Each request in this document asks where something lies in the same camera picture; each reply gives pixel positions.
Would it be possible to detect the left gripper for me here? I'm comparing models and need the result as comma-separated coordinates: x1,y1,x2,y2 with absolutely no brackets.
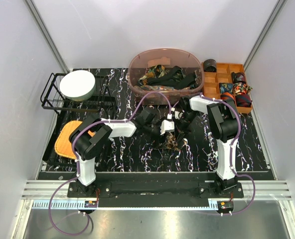
144,118,168,149

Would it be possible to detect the brown floral patterned tie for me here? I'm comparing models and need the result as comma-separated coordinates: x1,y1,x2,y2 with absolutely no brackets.
161,132,188,151

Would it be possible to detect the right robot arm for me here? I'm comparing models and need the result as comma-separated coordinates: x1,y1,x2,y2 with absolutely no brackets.
175,94,241,198

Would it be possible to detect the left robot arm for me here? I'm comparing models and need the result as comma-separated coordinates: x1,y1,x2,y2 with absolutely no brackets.
69,109,161,197

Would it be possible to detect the black tie in tub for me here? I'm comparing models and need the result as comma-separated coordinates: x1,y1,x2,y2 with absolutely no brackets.
139,65,197,90

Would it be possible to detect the orange wooden divided tray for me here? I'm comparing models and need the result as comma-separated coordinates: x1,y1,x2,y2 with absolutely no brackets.
203,63,253,114

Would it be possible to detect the brown translucent plastic tub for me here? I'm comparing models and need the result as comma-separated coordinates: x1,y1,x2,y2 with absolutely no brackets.
127,48,205,105

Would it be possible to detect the orange striped rolled tie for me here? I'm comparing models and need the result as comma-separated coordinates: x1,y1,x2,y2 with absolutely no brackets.
220,92,235,102

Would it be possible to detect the blue patterned rolled tie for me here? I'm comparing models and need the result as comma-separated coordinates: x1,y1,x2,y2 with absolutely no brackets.
219,83,234,94

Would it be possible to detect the dark grey rolled tie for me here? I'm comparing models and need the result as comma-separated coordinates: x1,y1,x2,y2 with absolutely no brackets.
203,59,217,72

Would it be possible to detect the colourful patterned tie in tub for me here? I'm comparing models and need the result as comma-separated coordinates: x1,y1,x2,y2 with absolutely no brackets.
137,65,185,91

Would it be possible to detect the maroon striped rolled tie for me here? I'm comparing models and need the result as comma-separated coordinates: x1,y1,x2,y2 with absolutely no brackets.
235,94,252,108

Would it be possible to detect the red floral rolled tie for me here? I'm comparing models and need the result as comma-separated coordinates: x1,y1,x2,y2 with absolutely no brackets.
233,82,252,95

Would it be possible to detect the dark maroon rolled tie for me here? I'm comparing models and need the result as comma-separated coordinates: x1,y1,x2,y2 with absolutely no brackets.
231,72,246,84

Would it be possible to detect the white round container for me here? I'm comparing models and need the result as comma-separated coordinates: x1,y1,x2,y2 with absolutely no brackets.
59,70,96,102

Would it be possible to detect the orange woven bamboo tray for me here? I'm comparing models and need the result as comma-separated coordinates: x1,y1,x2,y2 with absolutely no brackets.
54,120,82,160

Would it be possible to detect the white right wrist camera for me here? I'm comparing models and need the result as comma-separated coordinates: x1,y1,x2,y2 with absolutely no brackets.
174,111,183,120

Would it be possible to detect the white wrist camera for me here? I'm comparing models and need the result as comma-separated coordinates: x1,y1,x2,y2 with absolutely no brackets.
174,111,183,120
160,113,175,135

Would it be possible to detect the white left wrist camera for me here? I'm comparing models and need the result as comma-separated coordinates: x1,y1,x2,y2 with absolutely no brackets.
160,113,175,135

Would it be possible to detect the black wire dish rack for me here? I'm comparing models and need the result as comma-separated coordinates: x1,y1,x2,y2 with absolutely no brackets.
40,73,117,120

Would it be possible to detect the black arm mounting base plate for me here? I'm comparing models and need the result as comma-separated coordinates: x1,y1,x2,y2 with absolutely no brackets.
67,172,244,199

